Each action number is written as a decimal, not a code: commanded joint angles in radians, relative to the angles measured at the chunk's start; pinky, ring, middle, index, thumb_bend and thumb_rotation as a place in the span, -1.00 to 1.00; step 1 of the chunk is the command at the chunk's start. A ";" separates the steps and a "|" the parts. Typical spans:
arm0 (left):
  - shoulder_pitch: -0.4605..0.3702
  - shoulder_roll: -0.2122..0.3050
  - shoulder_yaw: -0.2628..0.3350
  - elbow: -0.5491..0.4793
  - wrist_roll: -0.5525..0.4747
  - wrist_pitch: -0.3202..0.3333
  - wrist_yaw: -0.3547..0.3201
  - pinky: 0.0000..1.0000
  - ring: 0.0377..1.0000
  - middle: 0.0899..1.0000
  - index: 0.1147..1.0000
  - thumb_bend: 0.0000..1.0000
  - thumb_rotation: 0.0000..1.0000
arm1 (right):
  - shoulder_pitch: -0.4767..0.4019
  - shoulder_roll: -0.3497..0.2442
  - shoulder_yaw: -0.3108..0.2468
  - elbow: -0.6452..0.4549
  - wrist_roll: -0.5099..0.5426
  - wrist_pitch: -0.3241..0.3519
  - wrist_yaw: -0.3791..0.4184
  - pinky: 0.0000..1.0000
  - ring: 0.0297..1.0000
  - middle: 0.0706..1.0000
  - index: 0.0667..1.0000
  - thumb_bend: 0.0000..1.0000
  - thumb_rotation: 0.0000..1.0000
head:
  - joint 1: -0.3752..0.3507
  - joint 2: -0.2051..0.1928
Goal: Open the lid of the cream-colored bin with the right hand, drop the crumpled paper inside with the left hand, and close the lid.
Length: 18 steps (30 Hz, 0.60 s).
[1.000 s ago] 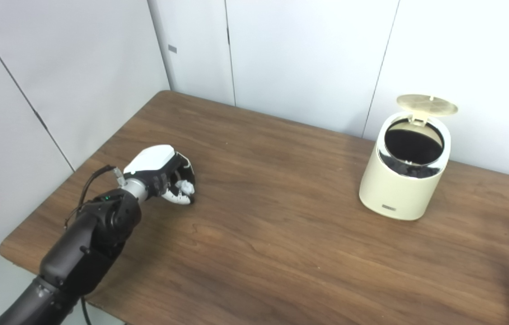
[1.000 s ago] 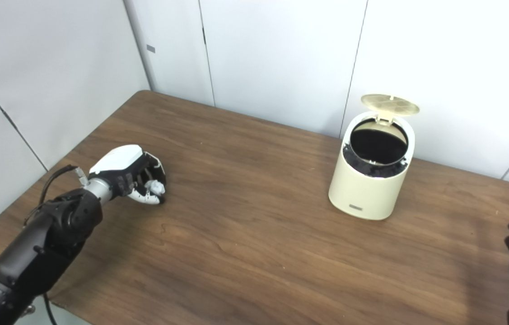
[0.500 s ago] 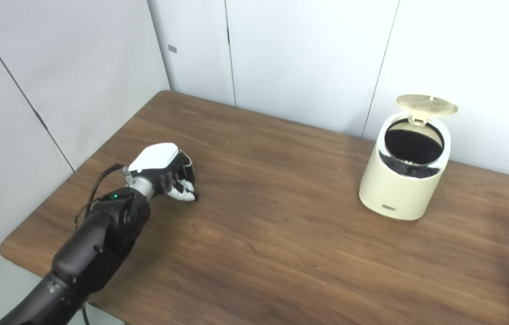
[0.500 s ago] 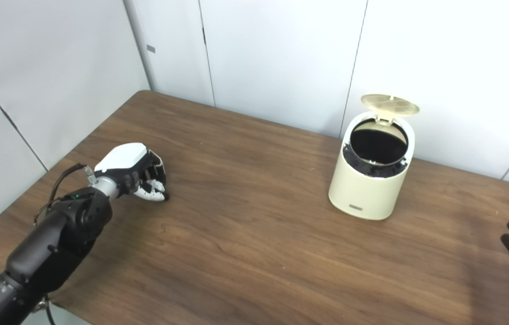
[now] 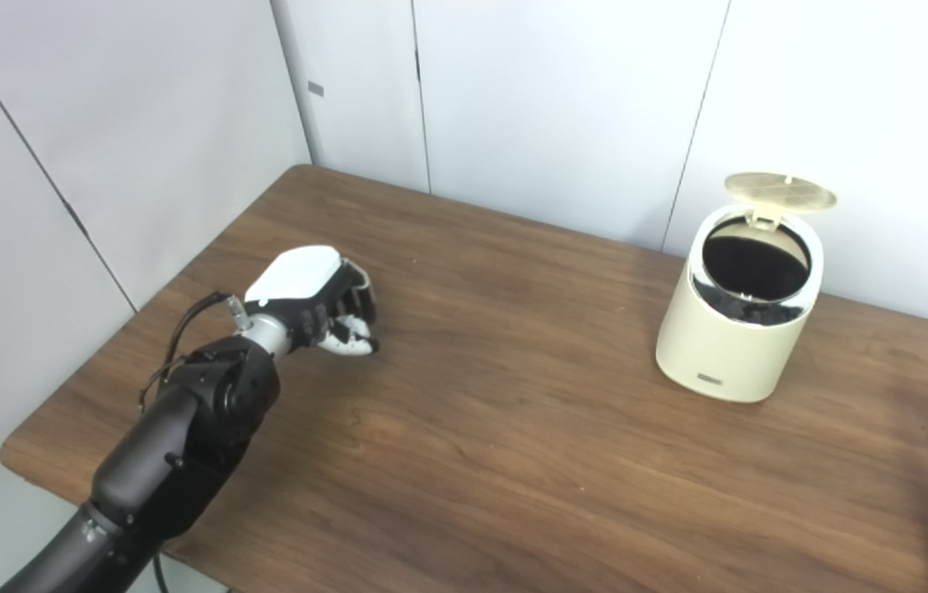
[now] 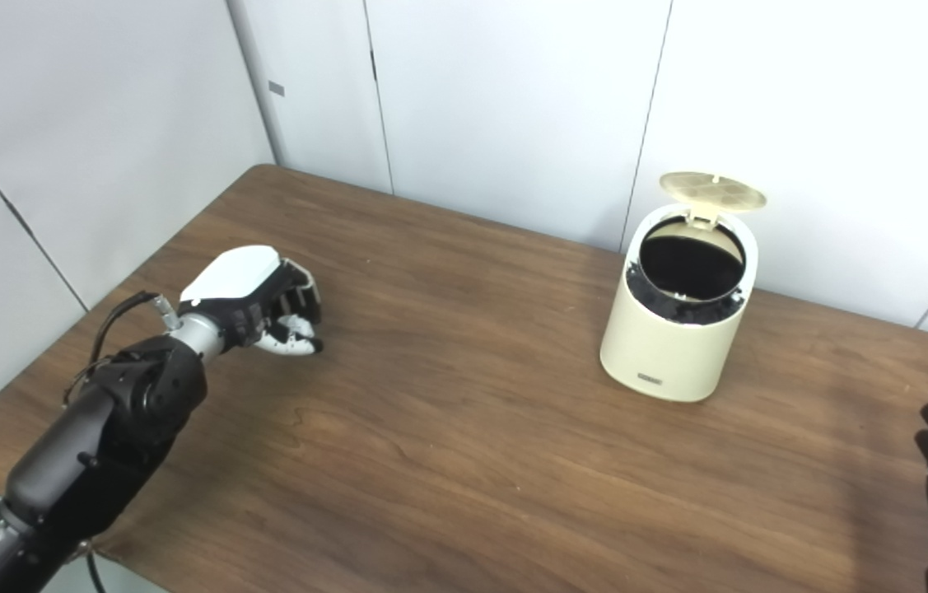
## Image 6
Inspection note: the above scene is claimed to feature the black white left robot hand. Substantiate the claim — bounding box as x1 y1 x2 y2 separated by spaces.
178 245 324 357

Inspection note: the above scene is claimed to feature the cream-colored bin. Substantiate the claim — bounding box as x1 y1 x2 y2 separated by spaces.
599 203 759 403

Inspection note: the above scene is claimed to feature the round cream bin lid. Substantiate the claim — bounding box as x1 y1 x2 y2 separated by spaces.
660 171 767 227

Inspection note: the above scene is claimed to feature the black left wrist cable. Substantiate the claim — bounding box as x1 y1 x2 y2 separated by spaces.
63 291 176 404

